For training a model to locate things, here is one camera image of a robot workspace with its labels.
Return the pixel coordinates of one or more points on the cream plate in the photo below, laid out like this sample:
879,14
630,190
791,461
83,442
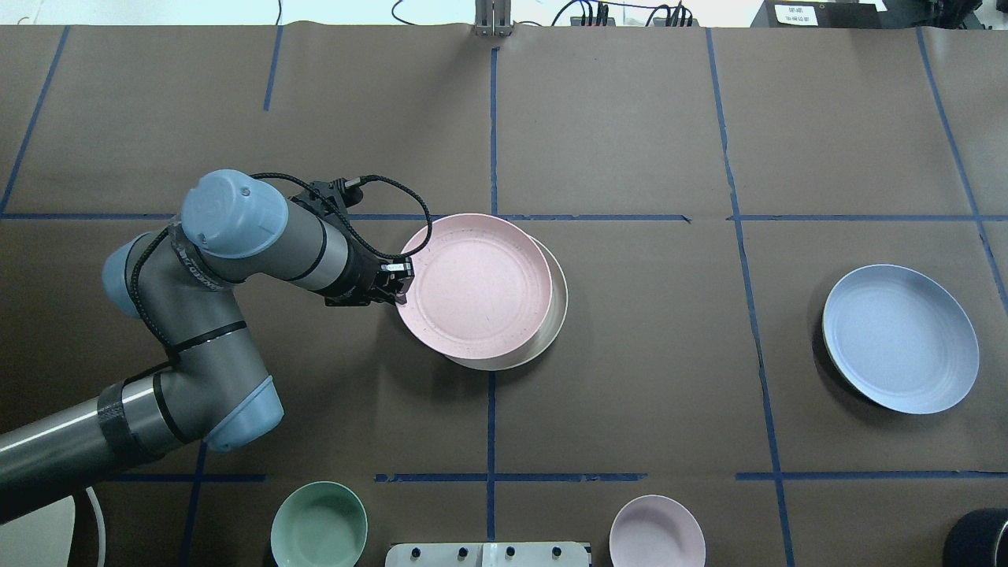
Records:
548,330

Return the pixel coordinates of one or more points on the pink plate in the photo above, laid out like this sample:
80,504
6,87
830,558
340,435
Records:
482,289

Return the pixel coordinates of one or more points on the dark blue pot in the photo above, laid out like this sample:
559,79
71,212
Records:
978,539

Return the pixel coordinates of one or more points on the aluminium frame post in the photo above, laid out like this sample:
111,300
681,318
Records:
493,18

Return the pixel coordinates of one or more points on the blue plate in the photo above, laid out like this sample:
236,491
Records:
901,339

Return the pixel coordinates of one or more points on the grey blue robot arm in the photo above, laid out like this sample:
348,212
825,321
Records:
214,386

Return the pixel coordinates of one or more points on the green bowl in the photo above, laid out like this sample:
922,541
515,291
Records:
320,524

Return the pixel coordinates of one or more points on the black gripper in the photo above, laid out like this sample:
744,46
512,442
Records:
359,277

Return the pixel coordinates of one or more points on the pink bowl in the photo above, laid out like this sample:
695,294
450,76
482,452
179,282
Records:
653,530

